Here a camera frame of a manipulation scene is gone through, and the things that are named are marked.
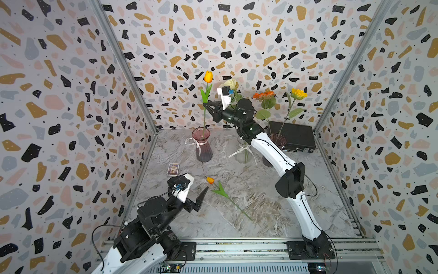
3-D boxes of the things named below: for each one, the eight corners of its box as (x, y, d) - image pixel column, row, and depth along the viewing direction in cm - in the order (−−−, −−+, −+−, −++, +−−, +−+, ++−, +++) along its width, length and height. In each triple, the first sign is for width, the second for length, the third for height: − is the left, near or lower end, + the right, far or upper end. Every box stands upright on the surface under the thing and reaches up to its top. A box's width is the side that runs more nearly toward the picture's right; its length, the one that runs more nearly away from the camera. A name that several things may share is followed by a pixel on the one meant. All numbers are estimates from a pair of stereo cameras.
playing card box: (167, 176, 101) (166, 173, 98) (170, 165, 105) (169, 163, 103) (177, 176, 101) (176, 173, 98) (179, 166, 105) (178, 163, 103)
